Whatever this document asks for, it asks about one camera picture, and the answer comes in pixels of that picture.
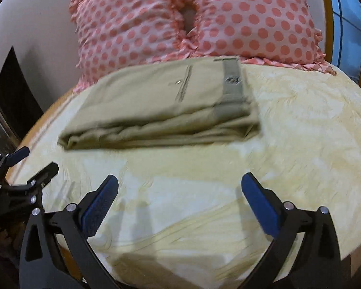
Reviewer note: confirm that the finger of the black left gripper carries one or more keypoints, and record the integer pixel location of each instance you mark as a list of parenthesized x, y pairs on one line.
[(12, 159), (44, 176)]

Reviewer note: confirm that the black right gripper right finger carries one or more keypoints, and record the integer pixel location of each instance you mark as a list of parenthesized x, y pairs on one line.
[(318, 261)]

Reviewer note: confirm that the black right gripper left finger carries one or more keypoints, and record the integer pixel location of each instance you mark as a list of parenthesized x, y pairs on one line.
[(41, 261)]

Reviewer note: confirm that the khaki pants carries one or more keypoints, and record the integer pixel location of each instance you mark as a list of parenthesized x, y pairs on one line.
[(187, 102)]

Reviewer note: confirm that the yellow patterned bed sheet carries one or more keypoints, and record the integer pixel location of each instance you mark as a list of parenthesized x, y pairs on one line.
[(180, 219)]

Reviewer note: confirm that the pink polka dot pillow left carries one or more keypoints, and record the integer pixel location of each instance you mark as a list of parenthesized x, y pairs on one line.
[(114, 34)]

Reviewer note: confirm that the pink polka dot pillow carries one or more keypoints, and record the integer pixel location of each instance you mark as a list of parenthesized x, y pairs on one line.
[(114, 34), (262, 32)]

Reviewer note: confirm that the blue glass window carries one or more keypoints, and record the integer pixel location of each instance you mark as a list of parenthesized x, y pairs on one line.
[(346, 54)]

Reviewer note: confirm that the pink polka dot pillow right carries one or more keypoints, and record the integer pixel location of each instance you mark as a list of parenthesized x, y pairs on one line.
[(262, 32)]

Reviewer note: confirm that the wooden window frame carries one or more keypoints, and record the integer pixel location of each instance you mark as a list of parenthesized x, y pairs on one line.
[(329, 30)]

